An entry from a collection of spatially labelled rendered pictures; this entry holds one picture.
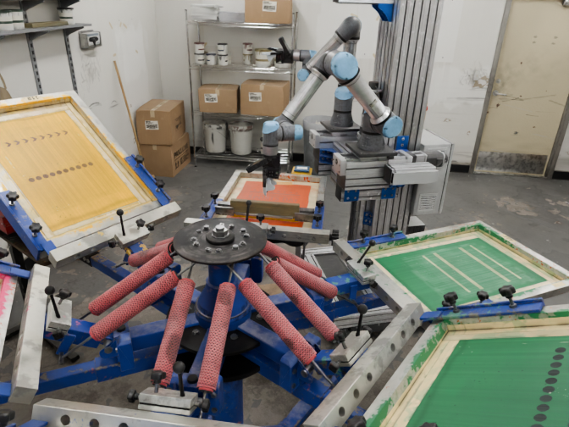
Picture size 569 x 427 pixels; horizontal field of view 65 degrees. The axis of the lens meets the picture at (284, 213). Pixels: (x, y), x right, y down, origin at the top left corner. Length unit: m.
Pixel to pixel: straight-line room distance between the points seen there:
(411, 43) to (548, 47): 3.70
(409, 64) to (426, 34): 0.17
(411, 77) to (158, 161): 3.57
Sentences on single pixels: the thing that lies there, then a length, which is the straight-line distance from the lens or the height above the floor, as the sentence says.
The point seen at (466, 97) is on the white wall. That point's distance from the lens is 6.02.
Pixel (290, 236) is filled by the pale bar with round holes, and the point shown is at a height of 1.01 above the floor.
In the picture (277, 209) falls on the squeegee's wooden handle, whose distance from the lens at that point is 2.29.
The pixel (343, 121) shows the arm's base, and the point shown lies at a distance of 2.95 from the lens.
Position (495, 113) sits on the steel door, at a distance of 6.22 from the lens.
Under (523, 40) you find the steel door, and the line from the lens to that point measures 6.15.
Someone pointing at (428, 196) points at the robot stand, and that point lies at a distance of 2.98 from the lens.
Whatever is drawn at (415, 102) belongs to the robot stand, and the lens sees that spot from 2.79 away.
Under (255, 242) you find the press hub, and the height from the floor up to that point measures 1.31.
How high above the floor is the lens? 2.01
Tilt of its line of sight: 26 degrees down
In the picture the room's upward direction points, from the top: 2 degrees clockwise
